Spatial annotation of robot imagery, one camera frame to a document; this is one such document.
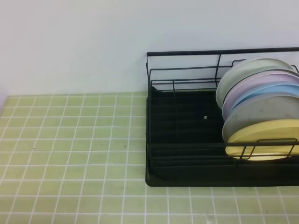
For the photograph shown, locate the pink plate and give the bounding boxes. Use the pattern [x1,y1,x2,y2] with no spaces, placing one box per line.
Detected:
[222,70,299,120]

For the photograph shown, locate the blue plate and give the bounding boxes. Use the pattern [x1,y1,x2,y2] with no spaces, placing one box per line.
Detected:
[230,82,299,112]

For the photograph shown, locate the grey plate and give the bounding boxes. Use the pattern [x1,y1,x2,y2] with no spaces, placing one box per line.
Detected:
[222,92,299,141]

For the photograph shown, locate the pale green plate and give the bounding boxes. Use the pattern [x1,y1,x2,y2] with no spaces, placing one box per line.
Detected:
[216,58,295,108]

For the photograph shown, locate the yellow plate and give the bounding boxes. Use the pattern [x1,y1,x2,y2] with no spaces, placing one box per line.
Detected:
[226,119,299,161]

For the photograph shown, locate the black wire dish rack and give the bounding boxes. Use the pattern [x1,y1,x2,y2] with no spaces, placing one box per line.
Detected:
[146,47,299,187]

